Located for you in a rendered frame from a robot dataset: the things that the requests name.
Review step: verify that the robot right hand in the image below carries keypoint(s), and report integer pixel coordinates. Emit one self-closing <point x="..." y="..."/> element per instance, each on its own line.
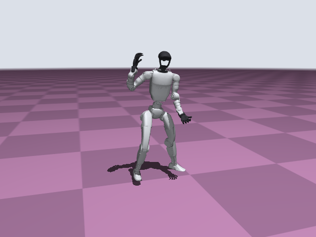
<point x="136" y="61"/>

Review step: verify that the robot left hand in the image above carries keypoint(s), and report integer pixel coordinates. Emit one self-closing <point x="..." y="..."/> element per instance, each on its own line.
<point x="184" y="118"/>

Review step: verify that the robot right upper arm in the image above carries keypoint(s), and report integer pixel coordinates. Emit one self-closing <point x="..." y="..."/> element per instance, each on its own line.
<point x="145" y="76"/>

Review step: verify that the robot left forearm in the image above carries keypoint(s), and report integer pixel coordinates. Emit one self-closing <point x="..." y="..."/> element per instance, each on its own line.
<point x="178" y="106"/>

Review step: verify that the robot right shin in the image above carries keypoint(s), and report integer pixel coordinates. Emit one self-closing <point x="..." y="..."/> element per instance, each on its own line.
<point x="141" y="155"/>

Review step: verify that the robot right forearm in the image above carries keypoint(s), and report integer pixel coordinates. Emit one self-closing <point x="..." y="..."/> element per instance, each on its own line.
<point x="131" y="76"/>

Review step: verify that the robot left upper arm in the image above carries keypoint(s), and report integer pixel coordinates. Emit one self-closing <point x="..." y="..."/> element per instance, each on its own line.
<point x="175" y="86"/>

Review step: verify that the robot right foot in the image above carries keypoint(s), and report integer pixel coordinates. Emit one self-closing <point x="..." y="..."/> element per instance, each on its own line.
<point x="137" y="175"/>

